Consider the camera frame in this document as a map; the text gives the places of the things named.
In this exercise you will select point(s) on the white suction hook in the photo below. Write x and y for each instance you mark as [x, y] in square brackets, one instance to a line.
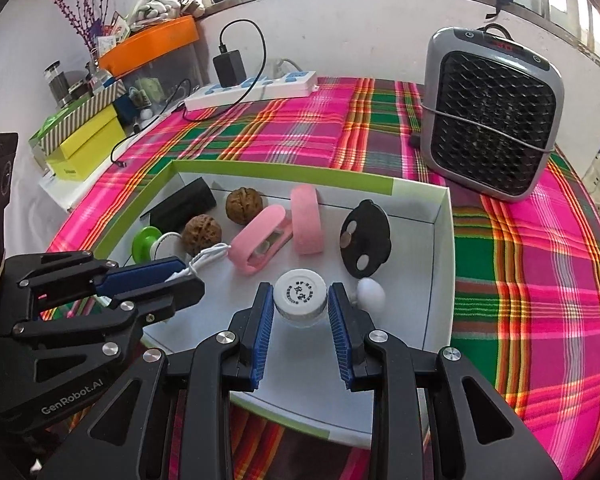
[370, 297]

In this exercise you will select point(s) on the purple flower branches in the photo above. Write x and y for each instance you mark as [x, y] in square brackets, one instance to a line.
[89, 19]

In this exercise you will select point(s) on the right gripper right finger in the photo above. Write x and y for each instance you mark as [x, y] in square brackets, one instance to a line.
[474, 433]

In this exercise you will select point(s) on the plaid tablecloth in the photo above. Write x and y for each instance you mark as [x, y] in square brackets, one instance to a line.
[527, 294]

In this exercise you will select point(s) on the green white cardboard box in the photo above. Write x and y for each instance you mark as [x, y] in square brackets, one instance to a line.
[411, 294]

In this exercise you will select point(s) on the green white spool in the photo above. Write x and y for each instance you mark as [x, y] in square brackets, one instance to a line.
[150, 244]

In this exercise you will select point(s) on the white side shelf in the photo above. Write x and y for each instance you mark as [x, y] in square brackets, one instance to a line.
[67, 194]

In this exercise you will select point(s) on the black power adapter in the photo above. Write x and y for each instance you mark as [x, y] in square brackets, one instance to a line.
[229, 67]

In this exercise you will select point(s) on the pink case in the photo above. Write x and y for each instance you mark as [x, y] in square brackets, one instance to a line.
[307, 231]
[260, 240]

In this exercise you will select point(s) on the grey black fan heater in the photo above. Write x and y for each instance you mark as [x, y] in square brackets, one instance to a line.
[491, 111]

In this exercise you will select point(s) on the white power strip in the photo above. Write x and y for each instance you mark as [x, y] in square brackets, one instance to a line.
[291, 85]

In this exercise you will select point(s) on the striped green lid box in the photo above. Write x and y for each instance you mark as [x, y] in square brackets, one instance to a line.
[57, 128]

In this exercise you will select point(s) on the white round cap container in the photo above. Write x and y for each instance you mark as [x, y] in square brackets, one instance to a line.
[300, 297]

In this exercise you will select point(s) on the wrinkled brown walnut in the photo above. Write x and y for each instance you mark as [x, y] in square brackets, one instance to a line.
[243, 205]

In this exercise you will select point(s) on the dark glass jar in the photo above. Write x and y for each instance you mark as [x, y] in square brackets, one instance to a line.
[58, 83]

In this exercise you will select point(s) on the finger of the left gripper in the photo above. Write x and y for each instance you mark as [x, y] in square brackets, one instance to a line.
[144, 304]
[142, 275]

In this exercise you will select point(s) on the orange lid plastic bin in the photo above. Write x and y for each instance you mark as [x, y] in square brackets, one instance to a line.
[163, 53]

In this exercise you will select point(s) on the black bike light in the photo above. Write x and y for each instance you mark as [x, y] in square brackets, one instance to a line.
[173, 213]

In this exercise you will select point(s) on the yellow cardboard box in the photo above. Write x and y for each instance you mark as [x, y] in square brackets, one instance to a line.
[81, 153]

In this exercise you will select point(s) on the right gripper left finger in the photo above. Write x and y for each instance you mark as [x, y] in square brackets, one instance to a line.
[128, 433]

